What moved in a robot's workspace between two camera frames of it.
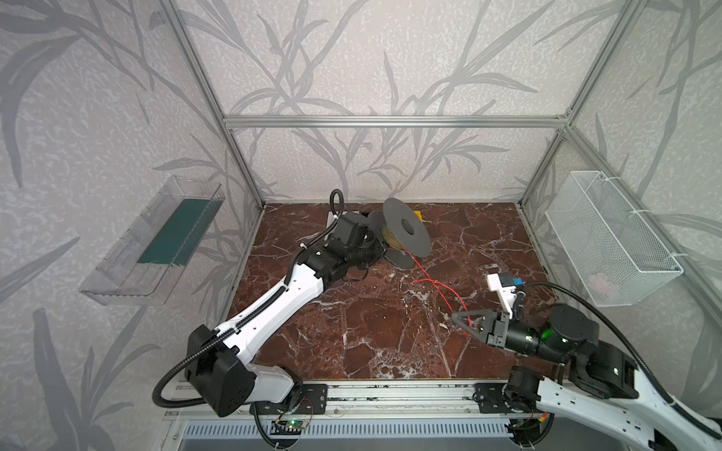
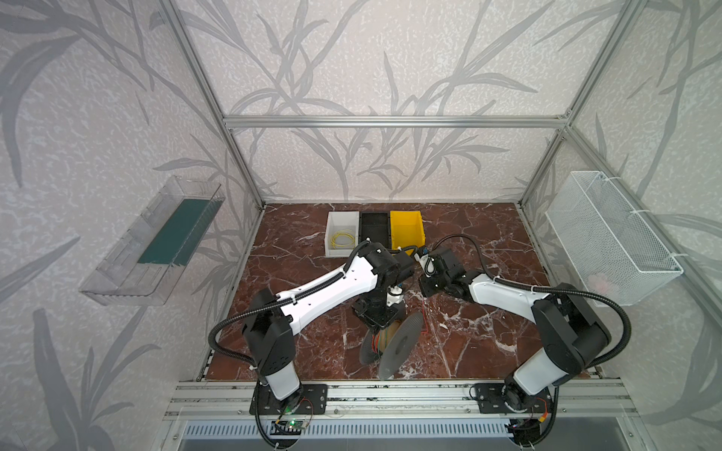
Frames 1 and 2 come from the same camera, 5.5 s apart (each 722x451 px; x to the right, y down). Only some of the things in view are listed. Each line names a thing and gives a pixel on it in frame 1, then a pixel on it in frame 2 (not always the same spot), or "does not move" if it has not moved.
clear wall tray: [142, 265] does not move
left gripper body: [374, 244] -> [378, 315]
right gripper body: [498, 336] -> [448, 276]
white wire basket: [614, 252] does not move
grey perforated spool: [402, 235] -> [389, 347]
